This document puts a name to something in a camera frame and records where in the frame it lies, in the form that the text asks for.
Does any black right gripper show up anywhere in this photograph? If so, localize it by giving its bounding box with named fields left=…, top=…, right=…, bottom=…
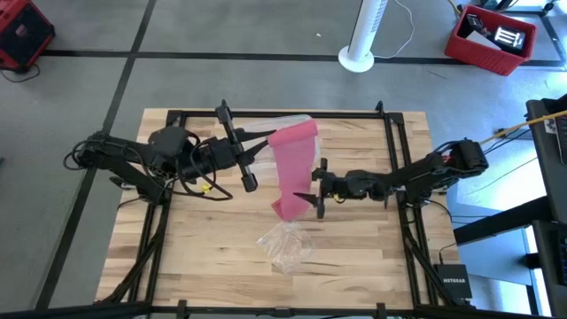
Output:
left=292, top=157, right=392, bottom=221

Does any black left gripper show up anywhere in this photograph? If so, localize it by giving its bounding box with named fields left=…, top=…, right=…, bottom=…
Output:
left=194, top=100, right=279, bottom=193

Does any pink elastic bandage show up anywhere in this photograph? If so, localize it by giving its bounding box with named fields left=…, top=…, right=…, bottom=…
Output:
left=268, top=119, right=320, bottom=222

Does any clear plastic zip bag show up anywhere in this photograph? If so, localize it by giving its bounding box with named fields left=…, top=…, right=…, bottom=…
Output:
left=256, top=220, right=316, bottom=275

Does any clear plastic storage box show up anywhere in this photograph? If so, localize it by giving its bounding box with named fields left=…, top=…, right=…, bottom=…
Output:
left=212, top=113, right=320, bottom=178

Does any white tower fan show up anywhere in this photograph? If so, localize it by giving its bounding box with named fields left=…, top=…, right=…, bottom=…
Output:
left=338, top=0, right=390, bottom=74

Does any red plastic crate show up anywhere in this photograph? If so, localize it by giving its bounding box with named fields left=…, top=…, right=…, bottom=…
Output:
left=444, top=4, right=538, bottom=77

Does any black equipment cart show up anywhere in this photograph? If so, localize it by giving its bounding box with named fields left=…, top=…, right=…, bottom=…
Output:
left=452, top=95, right=567, bottom=319

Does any black device with white stripes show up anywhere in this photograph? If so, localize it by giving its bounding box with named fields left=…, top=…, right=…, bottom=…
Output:
left=493, top=25, right=527, bottom=55

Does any red and black case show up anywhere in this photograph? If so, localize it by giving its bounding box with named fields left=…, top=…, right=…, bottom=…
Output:
left=0, top=0, right=57, bottom=72

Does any black network switch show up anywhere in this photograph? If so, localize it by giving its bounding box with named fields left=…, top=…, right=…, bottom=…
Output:
left=432, top=263, right=474, bottom=300

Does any white fan cable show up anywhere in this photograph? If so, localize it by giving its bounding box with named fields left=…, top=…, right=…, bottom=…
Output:
left=374, top=0, right=416, bottom=60

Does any yellow cable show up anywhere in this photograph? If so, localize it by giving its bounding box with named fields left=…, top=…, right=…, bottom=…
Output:
left=480, top=109, right=567, bottom=145

